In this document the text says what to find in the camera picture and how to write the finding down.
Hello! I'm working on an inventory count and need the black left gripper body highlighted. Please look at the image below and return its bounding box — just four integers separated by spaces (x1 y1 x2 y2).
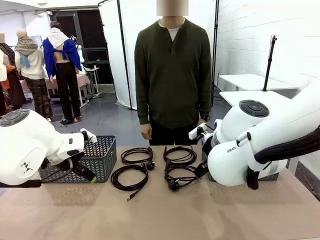
70 157 87 173

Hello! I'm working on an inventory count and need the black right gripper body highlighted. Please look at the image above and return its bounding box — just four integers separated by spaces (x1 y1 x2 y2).
201 136 214 154

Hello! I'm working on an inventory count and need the black braided USB cable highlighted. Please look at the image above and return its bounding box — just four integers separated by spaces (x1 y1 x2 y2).
110 163 150 202

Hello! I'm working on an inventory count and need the black cable angled plug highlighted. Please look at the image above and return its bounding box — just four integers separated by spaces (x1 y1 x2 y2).
163 163 208 192

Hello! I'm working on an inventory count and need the black power cable round plug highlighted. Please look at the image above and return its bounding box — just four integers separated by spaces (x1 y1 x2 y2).
120 146 158 171

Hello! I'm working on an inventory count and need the person's left forearm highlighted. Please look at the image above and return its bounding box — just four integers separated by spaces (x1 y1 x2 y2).
198 87 213 118

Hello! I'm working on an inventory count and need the person's right forearm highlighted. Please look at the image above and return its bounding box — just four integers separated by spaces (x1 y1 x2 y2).
135 87 152 125

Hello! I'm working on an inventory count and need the person's right hand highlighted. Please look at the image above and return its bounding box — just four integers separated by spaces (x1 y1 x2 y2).
139 123 153 140

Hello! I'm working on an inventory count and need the grey plastic lattice basket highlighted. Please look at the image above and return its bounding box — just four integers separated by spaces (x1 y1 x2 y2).
38 134 118 184
201 143 280 182

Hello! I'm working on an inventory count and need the small white table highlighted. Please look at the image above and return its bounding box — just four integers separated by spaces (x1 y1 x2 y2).
218 74 300 92

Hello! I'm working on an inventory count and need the person in green sweater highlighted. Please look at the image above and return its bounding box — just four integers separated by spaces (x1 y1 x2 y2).
134 0 213 146

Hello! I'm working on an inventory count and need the table with pink cloth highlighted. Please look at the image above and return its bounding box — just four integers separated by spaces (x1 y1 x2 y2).
19 73 91 104

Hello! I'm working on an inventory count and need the mannequin in blue shirt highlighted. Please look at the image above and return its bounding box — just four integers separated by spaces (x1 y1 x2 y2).
42 20 83 124

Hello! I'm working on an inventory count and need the small white desk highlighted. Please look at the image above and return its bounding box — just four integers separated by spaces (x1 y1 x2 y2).
83 66 102 99

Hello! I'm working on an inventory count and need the black tripod stand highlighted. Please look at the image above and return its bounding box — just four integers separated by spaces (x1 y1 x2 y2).
262 34 279 92

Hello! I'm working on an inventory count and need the mannequin with patterned scarf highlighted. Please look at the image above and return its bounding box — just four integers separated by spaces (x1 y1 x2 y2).
14 29 54 120

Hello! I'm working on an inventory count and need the person in plaid scarf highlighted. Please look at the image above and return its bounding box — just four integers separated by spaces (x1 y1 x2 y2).
0 32 27 112

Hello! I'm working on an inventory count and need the white bare mannequin torso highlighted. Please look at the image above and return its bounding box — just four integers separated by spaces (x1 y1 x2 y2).
70 34 86 74

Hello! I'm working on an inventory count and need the dark glass doorway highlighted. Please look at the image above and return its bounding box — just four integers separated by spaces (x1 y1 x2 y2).
48 9 115 86

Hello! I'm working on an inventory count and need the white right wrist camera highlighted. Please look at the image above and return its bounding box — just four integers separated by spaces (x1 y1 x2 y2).
188 123 209 140

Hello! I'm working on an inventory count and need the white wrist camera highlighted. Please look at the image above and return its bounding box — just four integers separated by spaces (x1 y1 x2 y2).
79 127 98 144
188 123 209 140

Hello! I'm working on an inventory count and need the thin black left wrist cable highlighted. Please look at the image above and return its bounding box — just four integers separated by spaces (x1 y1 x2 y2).
41 166 77 182

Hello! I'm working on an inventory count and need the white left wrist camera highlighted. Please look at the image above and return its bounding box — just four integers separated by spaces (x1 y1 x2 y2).
79 127 98 144

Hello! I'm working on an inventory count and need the left arm black cable sleeve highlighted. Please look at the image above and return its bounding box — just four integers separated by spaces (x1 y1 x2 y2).
0 179 42 188

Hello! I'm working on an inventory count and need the arm black cable sleeve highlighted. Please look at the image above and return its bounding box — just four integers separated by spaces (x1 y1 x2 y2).
246 124 320 190
0 179 42 188

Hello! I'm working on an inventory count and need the right arm black cable sleeve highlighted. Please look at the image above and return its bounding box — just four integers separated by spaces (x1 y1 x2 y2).
246 124 320 190

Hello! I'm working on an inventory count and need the white backdrop screen black frame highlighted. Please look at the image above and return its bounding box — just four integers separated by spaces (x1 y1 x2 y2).
98 0 220 111

